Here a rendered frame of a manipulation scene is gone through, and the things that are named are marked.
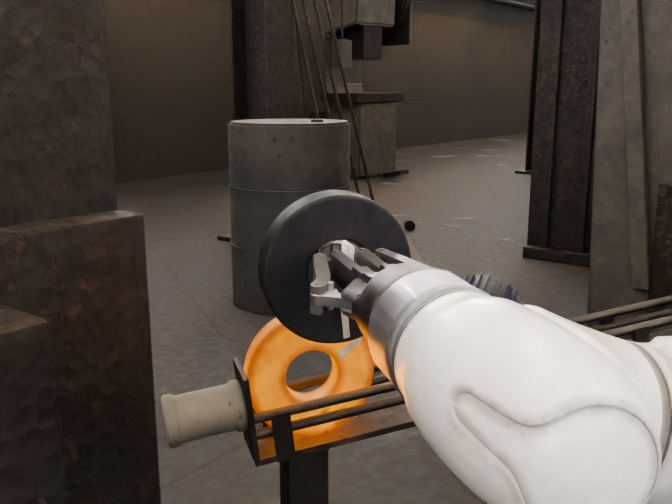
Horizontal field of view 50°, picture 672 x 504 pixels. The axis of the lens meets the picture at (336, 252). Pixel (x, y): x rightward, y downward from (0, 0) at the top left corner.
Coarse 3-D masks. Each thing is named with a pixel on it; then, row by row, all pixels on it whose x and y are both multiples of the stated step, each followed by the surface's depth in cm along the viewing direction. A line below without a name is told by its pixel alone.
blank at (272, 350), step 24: (264, 336) 82; (288, 336) 82; (264, 360) 82; (288, 360) 83; (336, 360) 85; (360, 360) 85; (264, 384) 83; (336, 384) 85; (360, 384) 86; (264, 408) 83; (336, 408) 86; (312, 432) 86
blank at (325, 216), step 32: (320, 192) 71; (352, 192) 71; (288, 224) 68; (320, 224) 69; (352, 224) 70; (384, 224) 71; (288, 256) 69; (288, 288) 70; (288, 320) 71; (320, 320) 72; (352, 320) 73
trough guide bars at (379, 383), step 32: (576, 320) 99; (608, 320) 102; (640, 320) 103; (288, 384) 88; (320, 384) 90; (384, 384) 85; (256, 416) 81; (288, 416) 82; (320, 416) 84; (352, 416) 85; (288, 448) 83
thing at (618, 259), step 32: (608, 0) 272; (640, 0) 262; (608, 32) 273; (640, 32) 262; (608, 64) 275; (640, 64) 263; (608, 96) 277; (640, 96) 264; (608, 128) 279; (640, 128) 266; (608, 160) 281; (640, 160) 268; (608, 192) 283; (640, 192) 269; (608, 224) 284; (640, 224) 271; (608, 256) 286; (640, 256) 273; (608, 288) 288; (640, 288) 275
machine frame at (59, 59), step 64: (0, 0) 82; (64, 0) 88; (0, 64) 83; (64, 64) 90; (0, 128) 84; (64, 128) 91; (0, 192) 85; (64, 192) 92; (0, 256) 81; (64, 256) 87; (128, 256) 95; (64, 320) 88; (128, 320) 96; (64, 384) 90; (128, 384) 98; (64, 448) 91; (128, 448) 99
